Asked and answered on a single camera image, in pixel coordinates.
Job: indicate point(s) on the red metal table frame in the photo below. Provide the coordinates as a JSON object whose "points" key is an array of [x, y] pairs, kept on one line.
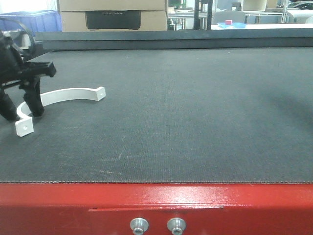
{"points": [[108, 208]]}

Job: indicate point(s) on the cardboard box with handle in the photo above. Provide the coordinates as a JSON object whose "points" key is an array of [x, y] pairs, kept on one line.
{"points": [[113, 15]]}

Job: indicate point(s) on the left silver bolt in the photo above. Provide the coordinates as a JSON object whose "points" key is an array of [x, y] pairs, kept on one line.
{"points": [[139, 226]]}

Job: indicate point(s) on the dark grey table mat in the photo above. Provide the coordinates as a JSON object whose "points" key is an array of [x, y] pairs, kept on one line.
{"points": [[239, 115]]}

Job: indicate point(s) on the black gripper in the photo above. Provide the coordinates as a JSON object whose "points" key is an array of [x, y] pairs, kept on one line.
{"points": [[15, 71]]}

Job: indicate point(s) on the blue tray with red cube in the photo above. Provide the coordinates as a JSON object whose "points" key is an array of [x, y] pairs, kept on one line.
{"points": [[229, 24]]}

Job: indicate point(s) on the blue plastic crate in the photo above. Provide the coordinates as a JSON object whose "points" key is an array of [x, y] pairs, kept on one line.
{"points": [[36, 21]]}

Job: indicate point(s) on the silver bolt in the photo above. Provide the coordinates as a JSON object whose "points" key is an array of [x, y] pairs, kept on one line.
{"points": [[176, 226], [139, 226]]}

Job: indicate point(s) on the white half-ring pipe clamp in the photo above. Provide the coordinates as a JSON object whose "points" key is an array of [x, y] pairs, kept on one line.
{"points": [[24, 126]]}

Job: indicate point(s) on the right silver bolt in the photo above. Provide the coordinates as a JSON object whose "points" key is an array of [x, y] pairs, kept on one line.
{"points": [[176, 226]]}

